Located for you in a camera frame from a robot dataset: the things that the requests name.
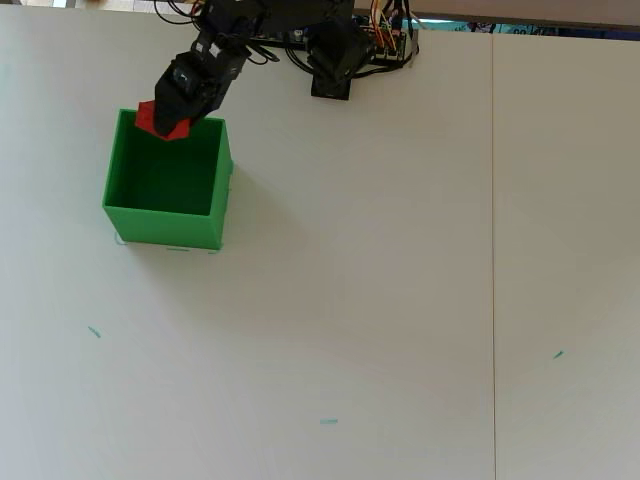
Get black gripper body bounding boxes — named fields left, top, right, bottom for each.
left=192, top=32, right=252, bottom=100

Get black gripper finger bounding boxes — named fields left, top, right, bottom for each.
left=193, top=81, right=227, bottom=122
left=153, top=52, right=214, bottom=138

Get red block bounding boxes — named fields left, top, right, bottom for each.
left=135, top=99, right=194, bottom=144

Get green plastic bin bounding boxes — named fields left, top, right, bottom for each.
left=101, top=108, right=235, bottom=251

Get circuit board with blue parts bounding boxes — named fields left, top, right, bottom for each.
left=249, top=28, right=310, bottom=49

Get teal patterned cloth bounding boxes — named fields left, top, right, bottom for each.
left=417, top=17, right=640, bottom=39

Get coloured jumper wires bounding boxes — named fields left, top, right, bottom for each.
left=368, top=0, right=407, bottom=54

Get circuit board with jumper wires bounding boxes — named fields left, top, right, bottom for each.
left=367, top=19, right=409, bottom=64

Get electronics board with wires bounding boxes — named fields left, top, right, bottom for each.
left=349, top=0, right=421, bottom=81

